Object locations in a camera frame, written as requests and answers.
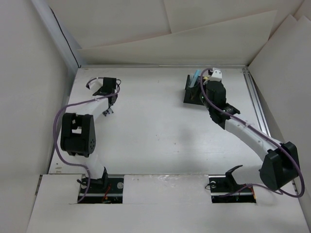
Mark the black slotted organizer container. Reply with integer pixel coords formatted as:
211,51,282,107
183,75,204,106

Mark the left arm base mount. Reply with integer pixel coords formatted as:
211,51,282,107
77,175,124,204

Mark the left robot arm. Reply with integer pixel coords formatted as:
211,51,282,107
53,77,121,193

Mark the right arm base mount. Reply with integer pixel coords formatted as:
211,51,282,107
205,165,256,203

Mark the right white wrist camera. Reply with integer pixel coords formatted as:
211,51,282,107
208,68,223,82

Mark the blue cap highlighter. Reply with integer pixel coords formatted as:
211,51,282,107
189,70,201,88

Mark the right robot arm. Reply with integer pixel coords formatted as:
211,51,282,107
200,80,301,191

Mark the aluminium rail right side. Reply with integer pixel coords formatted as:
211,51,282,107
242,67,299,195

